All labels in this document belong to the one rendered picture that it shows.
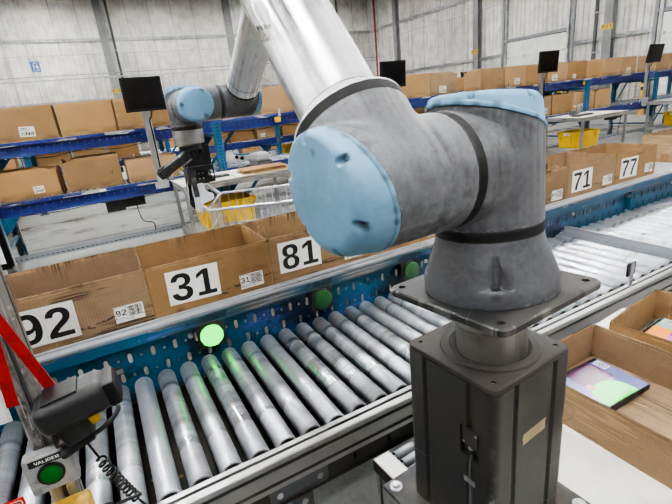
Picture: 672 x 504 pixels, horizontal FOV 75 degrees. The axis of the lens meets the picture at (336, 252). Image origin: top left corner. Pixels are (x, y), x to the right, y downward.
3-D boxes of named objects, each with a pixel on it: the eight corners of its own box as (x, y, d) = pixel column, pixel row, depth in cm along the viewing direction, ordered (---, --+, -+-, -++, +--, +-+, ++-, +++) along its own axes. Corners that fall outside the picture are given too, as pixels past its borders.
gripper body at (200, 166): (216, 183, 137) (209, 143, 133) (188, 187, 134) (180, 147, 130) (210, 180, 144) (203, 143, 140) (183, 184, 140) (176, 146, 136)
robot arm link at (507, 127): (570, 214, 60) (573, 77, 55) (482, 243, 52) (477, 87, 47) (483, 204, 73) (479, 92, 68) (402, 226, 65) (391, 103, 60)
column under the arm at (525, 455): (595, 510, 76) (615, 344, 65) (496, 608, 63) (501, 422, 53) (475, 428, 97) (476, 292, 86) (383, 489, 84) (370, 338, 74)
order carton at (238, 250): (155, 321, 134) (142, 269, 129) (144, 291, 159) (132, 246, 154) (275, 286, 151) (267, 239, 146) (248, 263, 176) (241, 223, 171)
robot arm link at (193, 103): (219, 82, 118) (207, 86, 128) (175, 86, 112) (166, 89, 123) (225, 119, 121) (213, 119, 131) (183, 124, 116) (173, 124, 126)
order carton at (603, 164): (566, 200, 219) (568, 166, 213) (517, 192, 244) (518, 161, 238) (614, 186, 236) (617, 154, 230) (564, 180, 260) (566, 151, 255)
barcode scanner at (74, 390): (138, 427, 71) (111, 376, 67) (58, 468, 67) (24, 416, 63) (134, 405, 77) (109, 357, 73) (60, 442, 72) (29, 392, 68)
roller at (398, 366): (418, 398, 116) (417, 382, 114) (326, 323, 160) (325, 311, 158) (432, 391, 118) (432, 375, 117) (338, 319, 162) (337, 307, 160)
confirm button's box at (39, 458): (33, 500, 69) (19, 467, 67) (35, 487, 72) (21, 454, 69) (81, 480, 72) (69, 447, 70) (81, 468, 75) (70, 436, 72)
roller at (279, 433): (281, 464, 99) (278, 446, 98) (221, 361, 143) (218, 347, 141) (301, 454, 101) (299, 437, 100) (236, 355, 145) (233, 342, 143)
